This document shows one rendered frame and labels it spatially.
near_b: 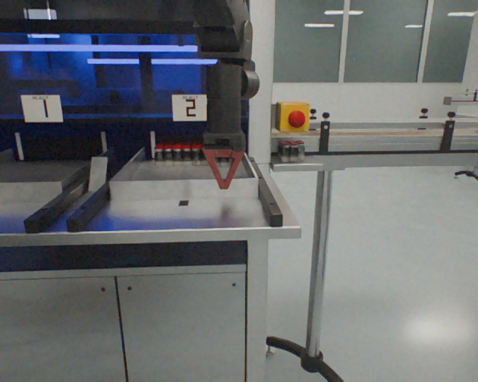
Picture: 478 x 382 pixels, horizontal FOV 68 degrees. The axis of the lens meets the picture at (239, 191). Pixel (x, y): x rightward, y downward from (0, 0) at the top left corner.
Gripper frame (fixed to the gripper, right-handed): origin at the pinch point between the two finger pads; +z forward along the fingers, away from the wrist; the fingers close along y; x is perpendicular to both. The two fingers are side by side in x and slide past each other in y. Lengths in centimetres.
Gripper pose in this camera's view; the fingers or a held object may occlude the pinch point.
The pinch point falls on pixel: (224, 184)
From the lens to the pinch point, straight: 62.6
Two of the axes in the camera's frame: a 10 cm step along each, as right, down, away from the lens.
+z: -0.1, 9.7, 2.6
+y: -0.6, -2.6, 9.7
